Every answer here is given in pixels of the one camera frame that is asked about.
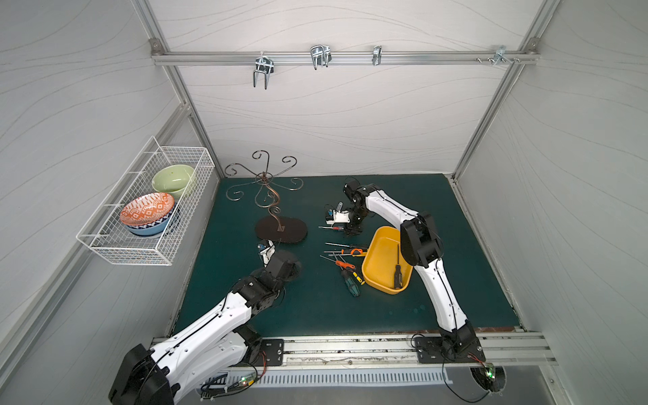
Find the small metal hook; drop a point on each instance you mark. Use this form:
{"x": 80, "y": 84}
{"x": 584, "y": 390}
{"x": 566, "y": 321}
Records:
{"x": 376, "y": 55}

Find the green black screwdriver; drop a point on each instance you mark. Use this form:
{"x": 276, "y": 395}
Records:
{"x": 349, "y": 281}

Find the black yellow striped screwdriver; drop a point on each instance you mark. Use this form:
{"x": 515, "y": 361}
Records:
{"x": 357, "y": 276}

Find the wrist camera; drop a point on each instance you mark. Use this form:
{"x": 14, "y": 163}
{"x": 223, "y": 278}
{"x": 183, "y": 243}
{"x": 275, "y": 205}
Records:
{"x": 266, "y": 249}
{"x": 337, "y": 215}

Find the copper wire jewelry stand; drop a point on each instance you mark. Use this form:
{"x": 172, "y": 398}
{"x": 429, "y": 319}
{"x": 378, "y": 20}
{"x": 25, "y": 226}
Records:
{"x": 274, "y": 226}

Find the white slotted cable duct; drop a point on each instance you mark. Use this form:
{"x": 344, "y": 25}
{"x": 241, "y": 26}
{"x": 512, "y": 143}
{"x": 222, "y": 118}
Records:
{"x": 354, "y": 378}

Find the metal double hook middle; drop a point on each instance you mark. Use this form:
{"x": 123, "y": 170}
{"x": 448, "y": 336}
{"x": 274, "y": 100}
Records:
{"x": 321, "y": 56}

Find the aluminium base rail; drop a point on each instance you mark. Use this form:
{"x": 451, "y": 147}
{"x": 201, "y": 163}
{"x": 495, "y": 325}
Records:
{"x": 369, "y": 351}

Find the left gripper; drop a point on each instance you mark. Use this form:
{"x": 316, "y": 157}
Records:
{"x": 283, "y": 258}

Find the metal double hook left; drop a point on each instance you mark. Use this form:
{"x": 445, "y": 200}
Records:
{"x": 264, "y": 67}

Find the yellow plastic storage tray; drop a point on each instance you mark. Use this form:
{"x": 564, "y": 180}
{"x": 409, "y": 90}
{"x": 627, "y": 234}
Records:
{"x": 378, "y": 266}

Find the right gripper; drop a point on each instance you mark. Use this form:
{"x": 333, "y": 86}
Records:
{"x": 355, "y": 220}

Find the blue bowl under orange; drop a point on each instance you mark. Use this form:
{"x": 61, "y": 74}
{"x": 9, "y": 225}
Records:
{"x": 151, "y": 229}

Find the orange black screwdriver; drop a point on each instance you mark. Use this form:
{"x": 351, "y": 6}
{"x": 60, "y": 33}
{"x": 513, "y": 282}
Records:
{"x": 346, "y": 250}

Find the green ceramic bowl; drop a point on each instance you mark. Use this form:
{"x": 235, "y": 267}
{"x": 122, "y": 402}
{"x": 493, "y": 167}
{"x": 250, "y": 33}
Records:
{"x": 176, "y": 180}

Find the orange patterned bowl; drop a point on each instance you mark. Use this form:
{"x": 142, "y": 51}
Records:
{"x": 147, "y": 208}

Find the black yellow-capped screwdriver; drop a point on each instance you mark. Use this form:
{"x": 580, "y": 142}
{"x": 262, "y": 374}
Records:
{"x": 398, "y": 274}

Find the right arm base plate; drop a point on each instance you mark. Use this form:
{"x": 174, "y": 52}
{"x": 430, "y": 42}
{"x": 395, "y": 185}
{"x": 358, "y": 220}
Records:
{"x": 430, "y": 350}

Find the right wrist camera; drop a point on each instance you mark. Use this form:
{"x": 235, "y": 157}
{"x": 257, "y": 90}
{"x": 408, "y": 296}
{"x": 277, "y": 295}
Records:
{"x": 337, "y": 215}

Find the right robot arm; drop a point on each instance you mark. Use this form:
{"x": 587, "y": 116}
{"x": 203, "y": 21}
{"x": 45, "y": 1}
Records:
{"x": 421, "y": 247}

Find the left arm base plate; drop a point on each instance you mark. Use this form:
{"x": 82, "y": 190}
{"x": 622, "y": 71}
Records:
{"x": 270, "y": 353}

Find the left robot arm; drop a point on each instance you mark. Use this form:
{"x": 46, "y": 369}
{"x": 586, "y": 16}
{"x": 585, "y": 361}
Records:
{"x": 168, "y": 371}

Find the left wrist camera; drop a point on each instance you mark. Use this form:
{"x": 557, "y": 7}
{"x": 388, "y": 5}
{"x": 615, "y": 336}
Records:
{"x": 266, "y": 249}

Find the metal hook right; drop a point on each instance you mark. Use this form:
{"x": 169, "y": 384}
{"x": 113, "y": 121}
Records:
{"x": 499, "y": 58}

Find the metal double hook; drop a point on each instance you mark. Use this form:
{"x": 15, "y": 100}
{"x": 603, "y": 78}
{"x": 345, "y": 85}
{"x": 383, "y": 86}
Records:
{"x": 264, "y": 67}
{"x": 321, "y": 56}

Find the aluminium top rail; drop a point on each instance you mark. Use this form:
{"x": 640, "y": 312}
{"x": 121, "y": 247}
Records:
{"x": 362, "y": 58}

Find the white wire basket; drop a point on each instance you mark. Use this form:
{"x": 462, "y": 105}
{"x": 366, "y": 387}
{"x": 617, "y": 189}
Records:
{"x": 104, "y": 234}

